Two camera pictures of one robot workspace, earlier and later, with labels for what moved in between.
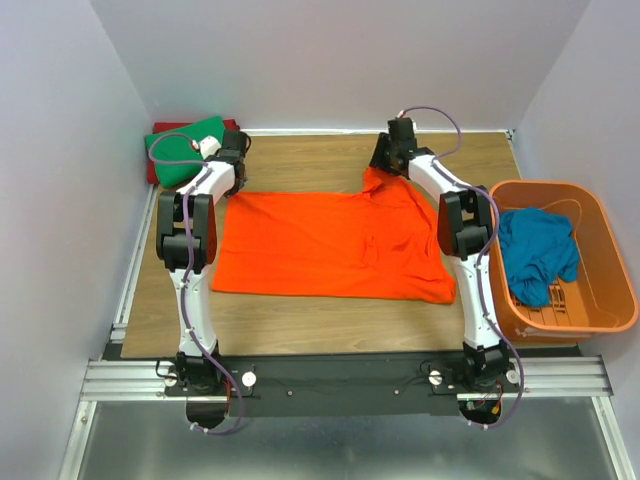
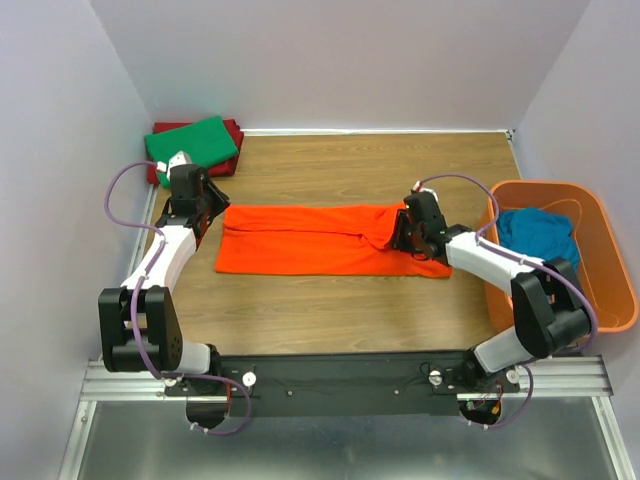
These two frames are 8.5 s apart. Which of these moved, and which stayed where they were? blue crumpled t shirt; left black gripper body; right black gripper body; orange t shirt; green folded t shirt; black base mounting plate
Moved: orange t shirt; right black gripper body; left black gripper body
Stayed: blue crumpled t shirt; black base mounting plate; green folded t shirt
